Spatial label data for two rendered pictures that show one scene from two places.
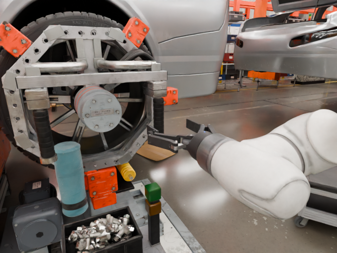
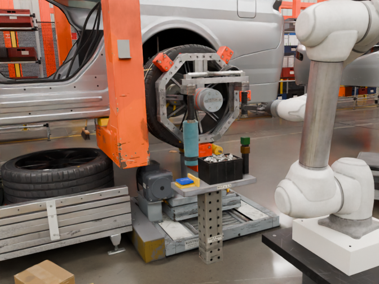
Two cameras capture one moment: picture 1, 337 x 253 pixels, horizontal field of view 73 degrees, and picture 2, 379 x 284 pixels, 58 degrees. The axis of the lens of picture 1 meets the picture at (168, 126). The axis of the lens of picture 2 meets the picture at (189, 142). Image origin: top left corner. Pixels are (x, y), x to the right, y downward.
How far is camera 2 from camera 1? 1.29 m
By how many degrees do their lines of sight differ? 7
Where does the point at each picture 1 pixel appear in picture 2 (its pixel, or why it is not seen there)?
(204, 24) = (264, 44)
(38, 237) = (161, 190)
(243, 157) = (289, 101)
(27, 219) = (155, 176)
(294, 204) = not seen: hidden behind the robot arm
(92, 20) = (199, 49)
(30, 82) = (186, 81)
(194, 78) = (258, 87)
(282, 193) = (302, 107)
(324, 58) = not seen: outside the picture
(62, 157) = (190, 125)
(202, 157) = (273, 108)
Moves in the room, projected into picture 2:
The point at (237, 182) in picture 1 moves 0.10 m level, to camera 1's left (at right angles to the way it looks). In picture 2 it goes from (287, 110) to (265, 110)
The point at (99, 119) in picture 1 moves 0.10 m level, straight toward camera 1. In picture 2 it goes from (211, 104) to (217, 105)
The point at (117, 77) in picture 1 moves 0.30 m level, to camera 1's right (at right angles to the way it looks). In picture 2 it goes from (223, 79) to (278, 77)
